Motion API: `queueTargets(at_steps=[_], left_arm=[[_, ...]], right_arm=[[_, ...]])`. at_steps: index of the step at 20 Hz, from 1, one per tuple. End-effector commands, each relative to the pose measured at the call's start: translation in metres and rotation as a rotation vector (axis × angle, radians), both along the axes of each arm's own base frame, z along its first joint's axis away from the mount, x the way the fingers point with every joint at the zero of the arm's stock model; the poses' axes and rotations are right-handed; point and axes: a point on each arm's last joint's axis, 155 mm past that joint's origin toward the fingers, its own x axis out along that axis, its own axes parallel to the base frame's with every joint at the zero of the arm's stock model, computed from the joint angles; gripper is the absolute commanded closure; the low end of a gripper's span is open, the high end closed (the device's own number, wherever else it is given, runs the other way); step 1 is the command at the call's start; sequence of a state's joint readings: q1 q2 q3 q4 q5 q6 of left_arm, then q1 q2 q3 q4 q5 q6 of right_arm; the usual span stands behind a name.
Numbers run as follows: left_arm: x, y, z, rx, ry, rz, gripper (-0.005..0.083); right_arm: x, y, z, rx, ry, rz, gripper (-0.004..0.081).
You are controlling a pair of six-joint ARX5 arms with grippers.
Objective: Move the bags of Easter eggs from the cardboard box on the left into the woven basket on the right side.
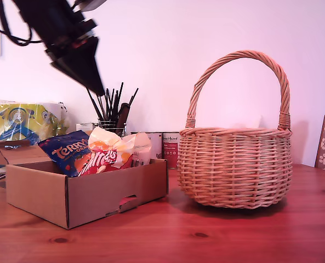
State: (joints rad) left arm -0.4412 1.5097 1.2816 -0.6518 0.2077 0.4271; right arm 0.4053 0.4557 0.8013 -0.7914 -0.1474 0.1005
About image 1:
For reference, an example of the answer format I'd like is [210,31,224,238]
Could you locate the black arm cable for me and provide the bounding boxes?
[0,20,44,47]
[0,0,33,39]

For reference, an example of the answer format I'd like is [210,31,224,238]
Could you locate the woven wicker basket with handle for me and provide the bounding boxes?
[176,50,294,210]

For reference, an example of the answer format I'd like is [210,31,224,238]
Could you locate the open cardboard box with flap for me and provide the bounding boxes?
[0,134,53,168]

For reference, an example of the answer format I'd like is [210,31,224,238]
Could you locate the red Maltesers bag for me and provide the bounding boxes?
[76,149,133,178]

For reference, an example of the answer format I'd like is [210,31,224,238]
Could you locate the red and white tin can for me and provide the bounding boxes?
[162,131,181,169]

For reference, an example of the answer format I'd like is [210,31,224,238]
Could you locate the yellow plastic wrapped package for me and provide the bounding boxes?
[0,99,70,144]

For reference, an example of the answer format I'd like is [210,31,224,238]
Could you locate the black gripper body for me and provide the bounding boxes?
[30,5,100,61]

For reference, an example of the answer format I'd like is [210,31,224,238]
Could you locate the small white carton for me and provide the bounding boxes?
[75,122,98,135]

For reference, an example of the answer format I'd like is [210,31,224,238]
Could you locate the blue Terry's chocolate bag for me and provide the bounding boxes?
[38,130,93,178]

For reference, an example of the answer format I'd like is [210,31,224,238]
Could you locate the glass jar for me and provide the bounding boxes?
[97,118,127,138]

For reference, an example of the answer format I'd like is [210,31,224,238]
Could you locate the brown cardboard box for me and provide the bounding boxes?
[5,158,169,230]

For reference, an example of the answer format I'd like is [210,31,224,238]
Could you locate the white orange crumpled bag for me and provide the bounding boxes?
[88,127,153,167]

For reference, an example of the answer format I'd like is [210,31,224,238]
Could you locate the pink paper slip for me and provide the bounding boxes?
[119,196,137,207]

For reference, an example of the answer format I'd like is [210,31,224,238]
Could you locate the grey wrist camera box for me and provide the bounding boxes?
[73,0,107,13]

